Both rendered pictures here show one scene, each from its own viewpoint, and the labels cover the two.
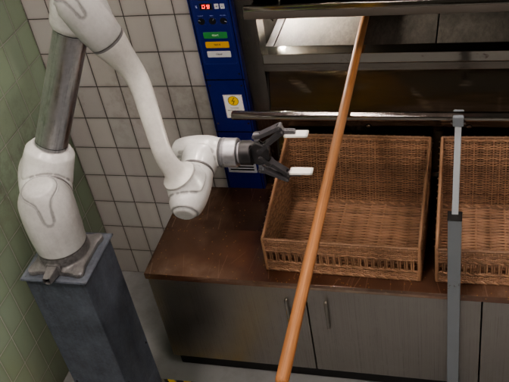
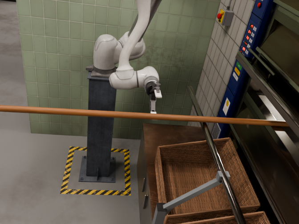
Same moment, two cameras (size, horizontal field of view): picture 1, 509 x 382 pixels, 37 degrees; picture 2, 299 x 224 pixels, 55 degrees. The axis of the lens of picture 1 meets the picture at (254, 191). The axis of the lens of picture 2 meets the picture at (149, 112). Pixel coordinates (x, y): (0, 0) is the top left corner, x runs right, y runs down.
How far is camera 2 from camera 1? 176 cm
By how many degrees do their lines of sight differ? 48
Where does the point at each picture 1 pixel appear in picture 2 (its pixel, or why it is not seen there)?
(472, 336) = not seen: outside the picture
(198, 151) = (143, 71)
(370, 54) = (273, 131)
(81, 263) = (96, 74)
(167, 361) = not seen: hidden behind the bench
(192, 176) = (122, 71)
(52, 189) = (105, 39)
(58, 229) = (96, 54)
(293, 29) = not seen: hidden behind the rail
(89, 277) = (91, 78)
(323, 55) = (260, 113)
